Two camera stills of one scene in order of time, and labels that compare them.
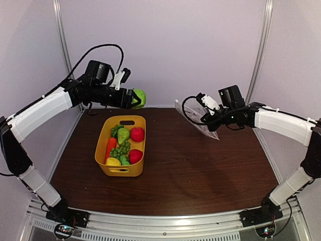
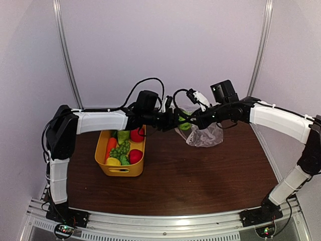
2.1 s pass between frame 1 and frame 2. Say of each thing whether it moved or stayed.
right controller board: stayed
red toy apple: stayed
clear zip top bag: moved
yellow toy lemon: stayed
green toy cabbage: moved
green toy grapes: stayed
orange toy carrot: stayed
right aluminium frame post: stayed
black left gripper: moved
